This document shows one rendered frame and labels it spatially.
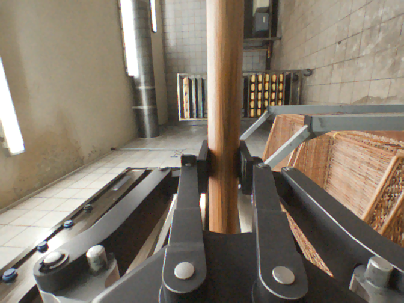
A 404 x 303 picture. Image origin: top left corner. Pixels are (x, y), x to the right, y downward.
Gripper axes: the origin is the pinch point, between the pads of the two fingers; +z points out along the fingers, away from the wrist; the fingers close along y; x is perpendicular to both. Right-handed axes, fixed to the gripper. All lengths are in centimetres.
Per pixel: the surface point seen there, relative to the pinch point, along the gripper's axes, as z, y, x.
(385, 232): 27, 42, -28
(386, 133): 57, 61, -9
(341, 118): 36.6, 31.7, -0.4
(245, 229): 70, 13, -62
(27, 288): 28, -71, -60
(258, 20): 431, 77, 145
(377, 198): 33, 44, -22
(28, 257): 43, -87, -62
